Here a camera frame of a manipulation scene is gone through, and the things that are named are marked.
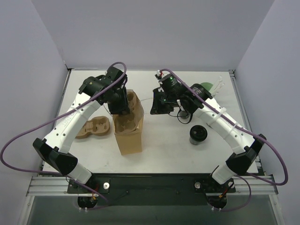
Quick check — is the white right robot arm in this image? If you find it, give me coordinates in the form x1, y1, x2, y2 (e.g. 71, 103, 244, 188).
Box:
150, 71, 264, 191

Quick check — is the black paper coffee cup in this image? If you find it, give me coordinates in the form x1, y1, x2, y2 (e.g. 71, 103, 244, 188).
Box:
189, 136, 207, 145

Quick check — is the brown paper bag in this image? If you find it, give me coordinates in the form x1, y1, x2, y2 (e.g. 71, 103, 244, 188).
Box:
110, 89, 155, 156

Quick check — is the green plastic straw holder cup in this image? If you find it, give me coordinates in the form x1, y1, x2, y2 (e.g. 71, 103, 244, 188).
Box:
201, 82, 213, 92

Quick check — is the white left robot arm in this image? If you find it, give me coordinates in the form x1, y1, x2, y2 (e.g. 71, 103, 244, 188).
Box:
33, 64, 130, 193

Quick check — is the brown pulp cup carrier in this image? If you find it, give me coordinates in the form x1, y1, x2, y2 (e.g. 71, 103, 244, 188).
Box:
75, 116, 110, 139
113, 90, 144, 134

